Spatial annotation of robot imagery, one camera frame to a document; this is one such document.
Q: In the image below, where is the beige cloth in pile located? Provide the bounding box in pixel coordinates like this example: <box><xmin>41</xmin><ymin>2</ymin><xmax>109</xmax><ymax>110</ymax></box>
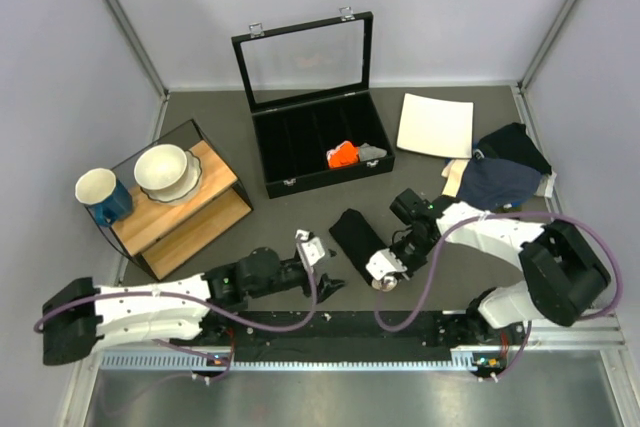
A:
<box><xmin>441</xmin><ymin>159</ymin><xmax>470</xmax><ymax>197</ymax></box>

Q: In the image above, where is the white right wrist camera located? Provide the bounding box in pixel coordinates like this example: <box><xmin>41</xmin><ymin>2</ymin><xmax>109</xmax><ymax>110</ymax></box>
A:
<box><xmin>366</xmin><ymin>248</ymin><xmax>407</xmax><ymax>292</ymax></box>

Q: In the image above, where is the black underwear beige waistband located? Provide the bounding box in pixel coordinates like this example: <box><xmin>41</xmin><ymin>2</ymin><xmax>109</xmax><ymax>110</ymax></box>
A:
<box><xmin>329</xmin><ymin>209</ymin><xmax>387</xmax><ymax>287</ymax></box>

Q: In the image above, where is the white scalloped saucer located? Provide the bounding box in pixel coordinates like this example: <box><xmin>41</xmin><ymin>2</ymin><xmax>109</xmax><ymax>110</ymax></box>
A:
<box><xmin>141</xmin><ymin>150</ymin><xmax>202</xmax><ymax>205</ymax></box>

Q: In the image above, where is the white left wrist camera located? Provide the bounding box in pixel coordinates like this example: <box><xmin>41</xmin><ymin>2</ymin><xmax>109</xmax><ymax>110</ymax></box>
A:
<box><xmin>295</xmin><ymin>229</ymin><xmax>331</xmax><ymax>271</ymax></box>

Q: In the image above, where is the navy blue underwear in pile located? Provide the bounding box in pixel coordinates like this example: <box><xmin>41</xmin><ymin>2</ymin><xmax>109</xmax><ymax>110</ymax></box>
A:
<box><xmin>455</xmin><ymin>158</ymin><xmax>542</xmax><ymax>211</ymax></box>

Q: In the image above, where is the black underwear in pile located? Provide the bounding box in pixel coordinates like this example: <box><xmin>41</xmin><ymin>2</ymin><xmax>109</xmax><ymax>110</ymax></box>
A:
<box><xmin>473</xmin><ymin>123</ymin><xmax>552</xmax><ymax>175</ymax></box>

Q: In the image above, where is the orange rolled underwear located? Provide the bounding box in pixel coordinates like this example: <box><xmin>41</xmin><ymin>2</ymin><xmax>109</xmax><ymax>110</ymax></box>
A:
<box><xmin>326</xmin><ymin>140</ymin><xmax>360</xmax><ymax>169</ymax></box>

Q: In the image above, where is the blue mug white inside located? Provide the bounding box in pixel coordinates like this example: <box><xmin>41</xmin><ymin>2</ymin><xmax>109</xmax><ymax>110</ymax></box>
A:
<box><xmin>75</xmin><ymin>168</ymin><xmax>134</xmax><ymax>227</ymax></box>

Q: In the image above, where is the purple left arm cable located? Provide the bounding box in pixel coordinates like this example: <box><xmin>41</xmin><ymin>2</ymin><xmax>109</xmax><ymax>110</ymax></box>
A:
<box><xmin>33</xmin><ymin>256</ymin><xmax>321</xmax><ymax>382</ymax></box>

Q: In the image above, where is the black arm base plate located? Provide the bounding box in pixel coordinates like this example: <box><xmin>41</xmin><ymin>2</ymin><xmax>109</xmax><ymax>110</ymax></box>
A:
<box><xmin>201</xmin><ymin>311</ymin><xmax>478</xmax><ymax>363</ymax></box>

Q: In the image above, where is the white ceramic bowl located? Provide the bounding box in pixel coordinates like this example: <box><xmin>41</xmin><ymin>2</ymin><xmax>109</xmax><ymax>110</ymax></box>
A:
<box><xmin>134</xmin><ymin>144</ymin><xmax>188</xmax><ymax>190</ymax></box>

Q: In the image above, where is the white cloth in pile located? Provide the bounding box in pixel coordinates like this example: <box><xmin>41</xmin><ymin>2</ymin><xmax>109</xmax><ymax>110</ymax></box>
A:
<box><xmin>535</xmin><ymin>171</ymin><xmax>557</xmax><ymax>199</ymax></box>

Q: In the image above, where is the grey rolled underwear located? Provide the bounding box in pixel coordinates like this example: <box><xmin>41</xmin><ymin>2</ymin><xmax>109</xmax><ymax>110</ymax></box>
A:
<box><xmin>358</xmin><ymin>143</ymin><xmax>387</xmax><ymax>162</ymax></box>

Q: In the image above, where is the wooden black-framed shelf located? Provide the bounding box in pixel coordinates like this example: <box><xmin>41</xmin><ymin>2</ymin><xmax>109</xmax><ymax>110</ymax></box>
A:
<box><xmin>97</xmin><ymin>119</ymin><xmax>253</xmax><ymax>281</ymax></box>

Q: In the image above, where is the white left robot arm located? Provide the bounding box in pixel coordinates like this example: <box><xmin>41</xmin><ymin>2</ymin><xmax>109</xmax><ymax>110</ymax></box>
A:
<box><xmin>34</xmin><ymin>247</ymin><xmax>346</xmax><ymax>367</ymax></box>

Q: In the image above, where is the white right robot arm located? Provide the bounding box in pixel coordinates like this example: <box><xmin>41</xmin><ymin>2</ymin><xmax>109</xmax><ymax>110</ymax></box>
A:
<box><xmin>367</xmin><ymin>189</ymin><xmax>611</xmax><ymax>343</ymax></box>

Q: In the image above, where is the black glass-lid storage box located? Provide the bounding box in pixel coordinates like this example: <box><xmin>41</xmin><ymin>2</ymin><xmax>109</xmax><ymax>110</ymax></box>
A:
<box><xmin>231</xmin><ymin>7</ymin><xmax>395</xmax><ymax>199</ymax></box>

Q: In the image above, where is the grey slotted cable duct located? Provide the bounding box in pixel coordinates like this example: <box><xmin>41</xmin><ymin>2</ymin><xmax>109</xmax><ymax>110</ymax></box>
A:
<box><xmin>100</xmin><ymin>348</ymin><xmax>498</xmax><ymax>373</ymax></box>

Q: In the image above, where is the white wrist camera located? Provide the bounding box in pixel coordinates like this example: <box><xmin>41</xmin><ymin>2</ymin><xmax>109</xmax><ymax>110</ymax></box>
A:
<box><xmin>295</xmin><ymin>229</ymin><xmax>331</xmax><ymax>271</ymax></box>
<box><xmin>366</xmin><ymin>248</ymin><xmax>407</xmax><ymax>292</ymax></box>

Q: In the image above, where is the white square plate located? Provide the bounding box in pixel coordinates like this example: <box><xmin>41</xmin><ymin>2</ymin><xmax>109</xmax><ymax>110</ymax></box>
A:
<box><xmin>396</xmin><ymin>93</ymin><xmax>474</xmax><ymax>159</ymax></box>

